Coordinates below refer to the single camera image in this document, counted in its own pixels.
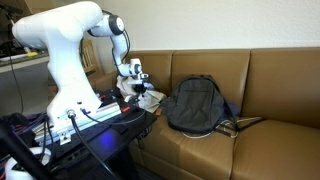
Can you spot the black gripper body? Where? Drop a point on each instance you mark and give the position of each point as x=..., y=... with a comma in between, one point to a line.
x=139, y=86

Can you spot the white cloth with grey stripe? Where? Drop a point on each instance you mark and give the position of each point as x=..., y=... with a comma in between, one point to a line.
x=151, y=98

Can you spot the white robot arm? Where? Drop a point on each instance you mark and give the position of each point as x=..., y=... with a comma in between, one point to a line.
x=66, y=50

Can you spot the grey fabric backpack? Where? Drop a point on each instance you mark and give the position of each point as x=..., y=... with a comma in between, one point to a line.
x=196, y=103

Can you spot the black robot table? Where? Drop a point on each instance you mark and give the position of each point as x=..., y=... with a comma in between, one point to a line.
x=110, y=140

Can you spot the wooden chair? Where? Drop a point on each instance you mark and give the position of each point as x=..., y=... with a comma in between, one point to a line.
x=89, y=58

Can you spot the yellow object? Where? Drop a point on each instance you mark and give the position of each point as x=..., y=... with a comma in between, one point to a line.
x=32, y=53

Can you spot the grey desk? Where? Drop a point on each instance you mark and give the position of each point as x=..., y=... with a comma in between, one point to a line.
x=20, y=61

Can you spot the black tripod leg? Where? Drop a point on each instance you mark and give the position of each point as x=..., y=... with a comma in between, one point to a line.
x=20, y=153

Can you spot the brown leather sofa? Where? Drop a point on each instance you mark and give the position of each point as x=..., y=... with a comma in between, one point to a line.
x=276, y=86

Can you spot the white round object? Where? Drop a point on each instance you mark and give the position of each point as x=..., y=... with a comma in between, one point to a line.
x=11, y=168

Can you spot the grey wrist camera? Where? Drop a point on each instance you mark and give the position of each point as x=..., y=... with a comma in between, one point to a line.
x=144, y=76

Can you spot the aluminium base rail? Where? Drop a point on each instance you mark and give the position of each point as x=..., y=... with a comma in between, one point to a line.
x=100, y=113

